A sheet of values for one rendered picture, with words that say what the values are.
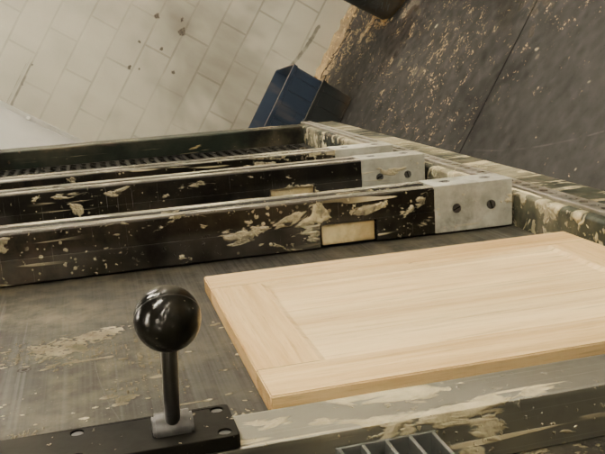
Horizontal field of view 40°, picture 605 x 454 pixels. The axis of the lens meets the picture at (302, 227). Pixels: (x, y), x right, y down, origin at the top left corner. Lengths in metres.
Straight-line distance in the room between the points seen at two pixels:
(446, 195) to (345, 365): 0.56
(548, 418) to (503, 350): 0.14
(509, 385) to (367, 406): 0.10
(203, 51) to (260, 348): 5.32
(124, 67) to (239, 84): 0.82
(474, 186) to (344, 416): 0.72
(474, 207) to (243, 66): 4.91
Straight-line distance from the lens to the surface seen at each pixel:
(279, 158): 1.65
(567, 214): 1.16
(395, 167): 1.55
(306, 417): 0.57
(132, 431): 0.56
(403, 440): 0.57
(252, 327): 0.82
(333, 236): 1.18
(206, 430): 0.55
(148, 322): 0.46
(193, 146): 2.38
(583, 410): 0.63
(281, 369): 0.71
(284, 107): 5.08
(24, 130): 4.56
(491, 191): 1.26
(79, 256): 1.13
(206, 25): 6.04
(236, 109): 6.07
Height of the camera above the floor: 1.54
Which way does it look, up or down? 18 degrees down
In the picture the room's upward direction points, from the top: 64 degrees counter-clockwise
